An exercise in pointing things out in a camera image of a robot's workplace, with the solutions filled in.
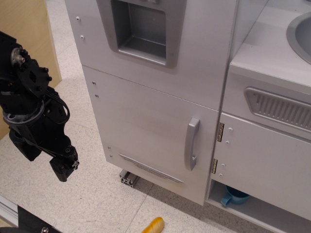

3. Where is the lower brass hinge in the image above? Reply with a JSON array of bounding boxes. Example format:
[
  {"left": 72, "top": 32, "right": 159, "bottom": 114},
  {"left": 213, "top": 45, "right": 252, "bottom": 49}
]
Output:
[{"left": 211, "top": 159, "right": 218, "bottom": 174}]

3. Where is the blue plastic cup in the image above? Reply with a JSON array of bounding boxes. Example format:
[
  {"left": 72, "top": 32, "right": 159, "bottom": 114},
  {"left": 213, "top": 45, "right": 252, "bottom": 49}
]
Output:
[{"left": 221, "top": 185, "right": 251, "bottom": 206}]

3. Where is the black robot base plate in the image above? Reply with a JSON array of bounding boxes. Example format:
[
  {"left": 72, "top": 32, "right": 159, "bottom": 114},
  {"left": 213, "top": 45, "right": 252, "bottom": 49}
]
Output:
[{"left": 0, "top": 196, "right": 61, "bottom": 233}]

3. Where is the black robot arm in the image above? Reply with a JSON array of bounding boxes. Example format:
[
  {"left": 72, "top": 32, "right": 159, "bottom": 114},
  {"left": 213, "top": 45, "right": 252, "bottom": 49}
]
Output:
[{"left": 0, "top": 33, "right": 79, "bottom": 182}]

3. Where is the grey sink basin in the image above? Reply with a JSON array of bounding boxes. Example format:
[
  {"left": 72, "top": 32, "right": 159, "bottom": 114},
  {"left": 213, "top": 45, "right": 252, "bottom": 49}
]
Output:
[{"left": 286, "top": 12, "right": 311, "bottom": 64}]

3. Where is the silver ice dispenser recess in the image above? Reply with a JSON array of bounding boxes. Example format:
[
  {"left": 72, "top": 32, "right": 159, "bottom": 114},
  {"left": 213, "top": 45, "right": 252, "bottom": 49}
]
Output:
[{"left": 97, "top": 0, "right": 187, "bottom": 67}]

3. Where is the white toy kitchen counter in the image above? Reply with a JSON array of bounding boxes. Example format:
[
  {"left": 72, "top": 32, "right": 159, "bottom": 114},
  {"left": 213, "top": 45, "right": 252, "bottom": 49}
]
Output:
[{"left": 207, "top": 0, "right": 311, "bottom": 233}]

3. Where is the silver fridge door handle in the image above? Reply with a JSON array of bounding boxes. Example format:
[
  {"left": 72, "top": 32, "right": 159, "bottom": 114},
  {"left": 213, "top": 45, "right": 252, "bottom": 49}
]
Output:
[{"left": 184, "top": 117, "right": 200, "bottom": 171}]

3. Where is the silver fridge emblem badge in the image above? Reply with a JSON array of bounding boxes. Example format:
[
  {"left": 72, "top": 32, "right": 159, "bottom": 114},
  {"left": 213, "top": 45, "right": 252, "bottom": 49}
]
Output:
[{"left": 119, "top": 153, "right": 184, "bottom": 183}]

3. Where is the brass hinge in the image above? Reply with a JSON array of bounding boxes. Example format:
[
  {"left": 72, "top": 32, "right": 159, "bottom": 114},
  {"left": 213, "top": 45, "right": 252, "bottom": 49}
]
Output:
[
  {"left": 217, "top": 122, "right": 224, "bottom": 142},
  {"left": 211, "top": 159, "right": 218, "bottom": 174}
]

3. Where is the aluminium extrusion rail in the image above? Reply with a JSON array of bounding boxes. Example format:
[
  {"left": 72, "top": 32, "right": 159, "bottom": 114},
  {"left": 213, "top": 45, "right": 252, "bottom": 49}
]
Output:
[{"left": 119, "top": 169, "right": 139, "bottom": 188}]

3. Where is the white toy fridge cabinet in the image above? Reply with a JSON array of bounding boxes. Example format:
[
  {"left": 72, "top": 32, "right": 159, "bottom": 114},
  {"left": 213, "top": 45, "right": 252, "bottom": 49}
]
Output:
[{"left": 66, "top": 0, "right": 238, "bottom": 204}]

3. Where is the yellow toy bread loaf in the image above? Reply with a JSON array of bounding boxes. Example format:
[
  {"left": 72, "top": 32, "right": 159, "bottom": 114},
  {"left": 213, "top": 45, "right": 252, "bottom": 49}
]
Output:
[{"left": 142, "top": 217, "right": 164, "bottom": 233}]

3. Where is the silver vent grille panel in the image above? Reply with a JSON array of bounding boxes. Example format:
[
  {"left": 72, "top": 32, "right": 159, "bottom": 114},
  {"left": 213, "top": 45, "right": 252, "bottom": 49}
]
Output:
[{"left": 244, "top": 87, "right": 311, "bottom": 131}]

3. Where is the upper brass hinge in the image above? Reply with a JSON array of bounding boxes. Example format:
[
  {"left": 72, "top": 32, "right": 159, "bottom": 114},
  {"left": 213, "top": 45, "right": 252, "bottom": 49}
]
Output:
[{"left": 217, "top": 122, "right": 224, "bottom": 142}]

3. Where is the light wooden board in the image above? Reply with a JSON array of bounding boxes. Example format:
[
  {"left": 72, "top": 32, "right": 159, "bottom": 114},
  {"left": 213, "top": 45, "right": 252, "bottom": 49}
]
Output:
[{"left": 0, "top": 0, "right": 61, "bottom": 139}]

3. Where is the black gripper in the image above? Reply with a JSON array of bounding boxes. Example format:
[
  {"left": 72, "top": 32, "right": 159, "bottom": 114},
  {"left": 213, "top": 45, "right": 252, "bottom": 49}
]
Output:
[{"left": 8, "top": 114, "right": 79, "bottom": 182}]

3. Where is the white fridge door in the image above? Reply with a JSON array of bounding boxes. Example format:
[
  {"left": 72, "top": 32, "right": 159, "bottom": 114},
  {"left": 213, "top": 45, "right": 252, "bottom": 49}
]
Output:
[{"left": 83, "top": 66, "right": 218, "bottom": 205}]

